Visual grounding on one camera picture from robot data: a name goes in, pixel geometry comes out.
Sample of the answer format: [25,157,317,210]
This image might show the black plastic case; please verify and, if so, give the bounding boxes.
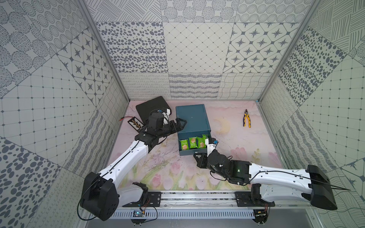
[136,96,171,124]

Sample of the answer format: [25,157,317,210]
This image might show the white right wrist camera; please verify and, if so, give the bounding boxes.
[205,137,218,156]

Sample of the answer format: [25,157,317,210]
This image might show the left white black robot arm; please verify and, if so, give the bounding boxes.
[77,110,187,221]

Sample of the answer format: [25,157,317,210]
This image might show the aluminium mounting rail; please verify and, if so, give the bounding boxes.
[160,190,310,209]

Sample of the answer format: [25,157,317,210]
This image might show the teal plastic drawer cabinet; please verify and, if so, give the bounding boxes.
[176,104,211,140]

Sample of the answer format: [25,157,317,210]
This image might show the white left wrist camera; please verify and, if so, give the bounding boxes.
[159,109,171,125]

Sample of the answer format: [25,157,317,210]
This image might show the teal top drawer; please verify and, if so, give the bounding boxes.
[179,134,211,156]

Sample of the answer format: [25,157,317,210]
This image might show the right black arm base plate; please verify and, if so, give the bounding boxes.
[234,192,275,207]

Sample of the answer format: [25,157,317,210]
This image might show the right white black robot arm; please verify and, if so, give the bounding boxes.
[194,149,337,211]

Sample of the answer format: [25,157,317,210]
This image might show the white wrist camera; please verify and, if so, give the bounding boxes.
[205,137,218,156]
[159,109,171,125]

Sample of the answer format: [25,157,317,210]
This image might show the green circuit board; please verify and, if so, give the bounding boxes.
[132,210,145,219]

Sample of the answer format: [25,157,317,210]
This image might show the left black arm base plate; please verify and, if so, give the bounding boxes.
[123,192,162,208]

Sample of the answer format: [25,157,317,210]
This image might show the yellow black pliers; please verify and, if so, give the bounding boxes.
[243,109,251,128]

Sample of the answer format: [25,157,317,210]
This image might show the white slotted cable duct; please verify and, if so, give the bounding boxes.
[110,209,255,220]

